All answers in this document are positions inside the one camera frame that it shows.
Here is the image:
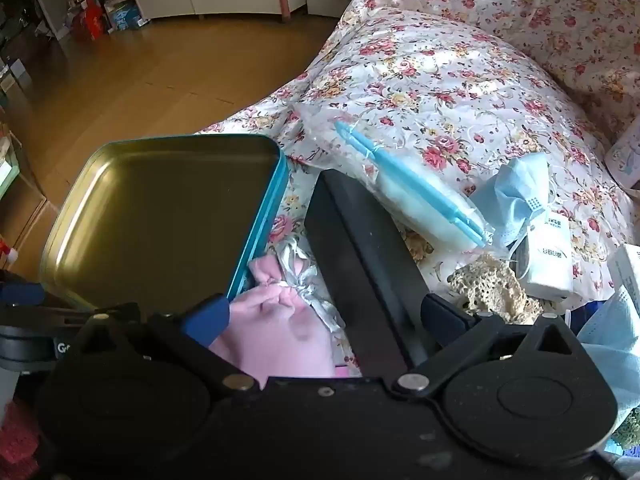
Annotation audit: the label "white box grey print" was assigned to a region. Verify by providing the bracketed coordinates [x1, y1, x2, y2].
[520, 207, 574, 301]

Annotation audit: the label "pastel printed box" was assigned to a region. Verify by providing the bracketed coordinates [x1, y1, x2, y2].
[604, 127, 640, 191]

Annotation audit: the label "pink drawstring pouch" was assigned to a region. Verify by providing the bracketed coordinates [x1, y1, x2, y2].
[207, 237, 361, 390]

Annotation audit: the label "black box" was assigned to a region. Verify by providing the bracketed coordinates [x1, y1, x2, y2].
[304, 169, 431, 377]

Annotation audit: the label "blue carton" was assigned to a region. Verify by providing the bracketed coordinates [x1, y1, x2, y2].
[107, 2, 149, 31]

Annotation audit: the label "dark blue cloth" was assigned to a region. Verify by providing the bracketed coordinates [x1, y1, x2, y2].
[565, 300, 608, 333]

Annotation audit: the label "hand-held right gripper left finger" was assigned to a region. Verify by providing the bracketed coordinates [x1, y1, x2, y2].
[75, 295, 261, 392]

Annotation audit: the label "white floral quilt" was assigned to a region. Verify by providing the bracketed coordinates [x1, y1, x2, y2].
[192, 10, 640, 376]

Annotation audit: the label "mesh pouch dried potpourri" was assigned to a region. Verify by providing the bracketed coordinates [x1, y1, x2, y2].
[607, 410, 640, 456]

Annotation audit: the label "gold metal tin tray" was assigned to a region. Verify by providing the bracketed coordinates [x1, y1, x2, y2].
[39, 134, 289, 313]

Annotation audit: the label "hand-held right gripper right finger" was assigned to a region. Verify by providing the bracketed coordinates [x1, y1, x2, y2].
[395, 292, 581, 396]

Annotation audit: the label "red boxes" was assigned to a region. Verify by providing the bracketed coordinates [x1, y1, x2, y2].
[72, 7, 108, 41]

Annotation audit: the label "white box blue print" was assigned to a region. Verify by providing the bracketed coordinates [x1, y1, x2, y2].
[607, 244, 640, 306]

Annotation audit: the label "clear plastic bag blue clip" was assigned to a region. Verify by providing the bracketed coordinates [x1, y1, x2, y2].
[290, 100, 497, 252]

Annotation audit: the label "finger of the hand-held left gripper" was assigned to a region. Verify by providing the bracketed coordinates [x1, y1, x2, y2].
[0, 281, 98, 329]

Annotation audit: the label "brown dried item bag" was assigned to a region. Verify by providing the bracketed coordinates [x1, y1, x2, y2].
[446, 254, 543, 323]

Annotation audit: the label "blue face mask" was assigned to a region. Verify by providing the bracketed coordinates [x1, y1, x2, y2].
[470, 152, 553, 251]
[575, 285, 640, 441]

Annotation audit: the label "cardboard box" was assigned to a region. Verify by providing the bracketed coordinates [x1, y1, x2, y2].
[0, 175, 61, 261]

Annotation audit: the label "beige floral sheet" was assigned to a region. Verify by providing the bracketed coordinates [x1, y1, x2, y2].
[345, 0, 640, 146]

